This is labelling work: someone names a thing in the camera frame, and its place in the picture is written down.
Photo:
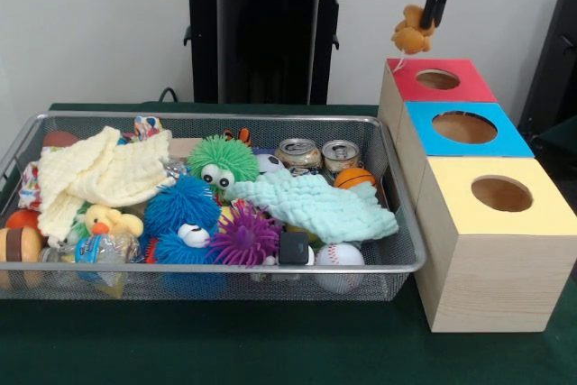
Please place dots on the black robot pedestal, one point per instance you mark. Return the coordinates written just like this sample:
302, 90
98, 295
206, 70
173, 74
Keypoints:
266, 42

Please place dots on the silver mesh bin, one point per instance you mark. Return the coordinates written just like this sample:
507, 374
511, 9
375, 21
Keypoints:
270, 116

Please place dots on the cream yellow cloth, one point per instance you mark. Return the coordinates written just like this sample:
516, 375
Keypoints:
103, 168

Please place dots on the purple spiky ball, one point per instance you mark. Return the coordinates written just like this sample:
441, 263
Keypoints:
245, 236

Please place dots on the wooden box with three holes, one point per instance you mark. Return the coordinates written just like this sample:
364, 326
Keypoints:
496, 277

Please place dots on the green spiky ball with eyes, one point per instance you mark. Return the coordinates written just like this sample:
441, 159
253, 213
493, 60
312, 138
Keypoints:
221, 155

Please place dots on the small orange basketball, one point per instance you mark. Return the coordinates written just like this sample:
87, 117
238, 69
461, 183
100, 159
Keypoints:
354, 177

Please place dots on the yellow plush duck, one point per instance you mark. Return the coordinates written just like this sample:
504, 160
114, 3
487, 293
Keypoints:
108, 220

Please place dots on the blue spiky ball with eyes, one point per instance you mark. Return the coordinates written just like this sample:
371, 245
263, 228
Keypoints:
171, 250

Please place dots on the black upright panel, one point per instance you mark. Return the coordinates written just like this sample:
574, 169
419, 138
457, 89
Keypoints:
554, 65

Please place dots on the orange plush toy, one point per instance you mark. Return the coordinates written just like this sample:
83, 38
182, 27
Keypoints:
410, 38

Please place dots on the mint green cloth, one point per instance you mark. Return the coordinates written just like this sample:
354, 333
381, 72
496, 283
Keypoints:
315, 204

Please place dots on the silver drink can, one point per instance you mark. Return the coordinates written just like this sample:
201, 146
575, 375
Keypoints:
341, 155
297, 153

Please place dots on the dark green table cloth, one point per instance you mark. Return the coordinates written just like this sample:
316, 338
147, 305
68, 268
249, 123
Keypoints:
270, 349
563, 132

